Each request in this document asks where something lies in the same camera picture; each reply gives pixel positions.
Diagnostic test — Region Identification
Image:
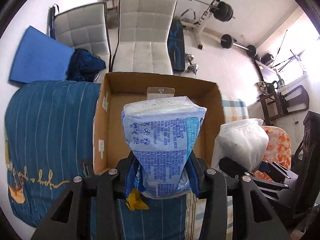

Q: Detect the yellow snack packet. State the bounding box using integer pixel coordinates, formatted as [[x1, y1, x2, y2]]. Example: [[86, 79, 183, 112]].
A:
[[126, 188, 149, 211]]

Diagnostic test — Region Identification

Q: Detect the light blue tissue packet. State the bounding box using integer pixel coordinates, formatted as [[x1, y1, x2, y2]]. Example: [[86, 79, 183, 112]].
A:
[[121, 96, 207, 199]]

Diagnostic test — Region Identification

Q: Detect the white soft pouch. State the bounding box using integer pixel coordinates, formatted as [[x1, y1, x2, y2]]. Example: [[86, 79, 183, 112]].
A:
[[211, 118, 269, 172]]

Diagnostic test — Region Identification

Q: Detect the open cardboard box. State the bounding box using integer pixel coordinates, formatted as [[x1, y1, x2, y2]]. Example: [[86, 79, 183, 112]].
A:
[[93, 71, 226, 176]]

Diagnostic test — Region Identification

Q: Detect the dark wooden chair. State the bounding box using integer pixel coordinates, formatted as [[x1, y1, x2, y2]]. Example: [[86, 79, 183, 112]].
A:
[[258, 85, 310, 126]]

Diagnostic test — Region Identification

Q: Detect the blue striped cloth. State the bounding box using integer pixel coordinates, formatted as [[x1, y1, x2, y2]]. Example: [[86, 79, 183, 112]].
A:
[[4, 81, 186, 239]]

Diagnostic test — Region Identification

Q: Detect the chrome dumbbell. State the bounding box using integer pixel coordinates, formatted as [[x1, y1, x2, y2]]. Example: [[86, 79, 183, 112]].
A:
[[185, 53, 199, 75]]

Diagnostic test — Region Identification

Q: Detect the dark blue crumpled cloth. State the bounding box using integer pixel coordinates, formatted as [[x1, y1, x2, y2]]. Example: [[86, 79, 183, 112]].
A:
[[66, 48, 106, 82]]

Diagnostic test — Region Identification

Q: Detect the black blue bench pad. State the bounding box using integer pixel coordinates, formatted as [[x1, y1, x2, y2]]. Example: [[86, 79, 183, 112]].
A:
[[167, 20, 185, 72]]

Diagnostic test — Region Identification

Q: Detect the short barbell on floor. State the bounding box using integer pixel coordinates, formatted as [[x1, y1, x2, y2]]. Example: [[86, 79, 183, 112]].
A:
[[220, 34, 257, 58]]

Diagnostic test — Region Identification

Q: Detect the white weight bench rack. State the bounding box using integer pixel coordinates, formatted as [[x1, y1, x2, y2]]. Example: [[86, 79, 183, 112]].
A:
[[181, 0, 221, 50]]

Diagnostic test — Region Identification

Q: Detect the blue foam mat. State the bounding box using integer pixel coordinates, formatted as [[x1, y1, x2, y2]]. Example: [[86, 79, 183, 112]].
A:
[[9, 26, 74, 83]]

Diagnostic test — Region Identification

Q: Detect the right white padded chair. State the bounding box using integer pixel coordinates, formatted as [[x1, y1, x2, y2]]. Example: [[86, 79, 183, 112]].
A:
[[112, 0, 177, 75]]

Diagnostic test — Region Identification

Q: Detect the white padded chair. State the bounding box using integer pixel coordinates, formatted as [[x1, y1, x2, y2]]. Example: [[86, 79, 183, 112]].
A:
[[53, 2, 111, 71], [112, 0, 177, 75]]

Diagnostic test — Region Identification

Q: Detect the left white padded chair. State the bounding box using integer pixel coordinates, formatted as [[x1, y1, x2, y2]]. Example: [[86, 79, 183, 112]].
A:
[[53, 2, 111, 71]]

